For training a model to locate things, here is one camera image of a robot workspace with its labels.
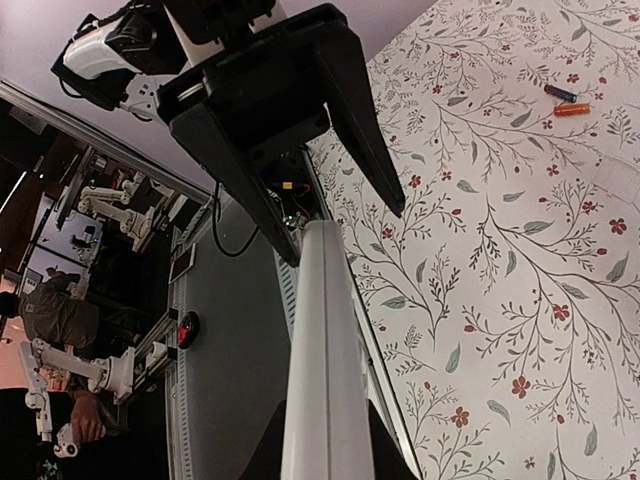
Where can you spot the orange battery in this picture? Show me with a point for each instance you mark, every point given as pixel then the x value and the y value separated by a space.
pixel 571 109

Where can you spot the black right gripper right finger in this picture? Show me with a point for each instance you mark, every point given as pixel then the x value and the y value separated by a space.
pixel 389 464

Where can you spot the operator hand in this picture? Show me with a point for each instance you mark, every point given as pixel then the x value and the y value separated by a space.
pixel 86 422

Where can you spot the white remote control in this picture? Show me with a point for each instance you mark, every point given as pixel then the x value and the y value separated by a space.
pixel 326 429

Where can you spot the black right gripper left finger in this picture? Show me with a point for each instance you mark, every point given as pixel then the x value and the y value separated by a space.
pixel 266 461

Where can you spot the floral patterned table mat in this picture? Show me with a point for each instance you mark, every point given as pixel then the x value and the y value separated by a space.
pixel 503 305

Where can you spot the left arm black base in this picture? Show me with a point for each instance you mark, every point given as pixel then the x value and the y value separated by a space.
pixel 289 182

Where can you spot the white battery cover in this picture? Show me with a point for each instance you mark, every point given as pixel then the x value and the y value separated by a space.
pixel 619 179

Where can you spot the person in grey shirt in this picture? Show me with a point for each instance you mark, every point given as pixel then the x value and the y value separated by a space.
pixel 50 313

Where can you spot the dark purple battery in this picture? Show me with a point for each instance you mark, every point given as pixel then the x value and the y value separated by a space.
pixel 560 94

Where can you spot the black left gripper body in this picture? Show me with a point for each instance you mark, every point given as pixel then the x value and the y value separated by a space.
pixel 266 92

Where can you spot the red emergency stop button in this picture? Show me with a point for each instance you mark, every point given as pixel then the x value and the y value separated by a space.
pixel 188 329

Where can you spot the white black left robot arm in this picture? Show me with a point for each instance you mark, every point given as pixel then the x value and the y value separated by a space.
pixel 142 38

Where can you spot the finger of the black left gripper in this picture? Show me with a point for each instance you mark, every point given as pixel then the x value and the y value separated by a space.
pixel 346 88
pixel 200 133

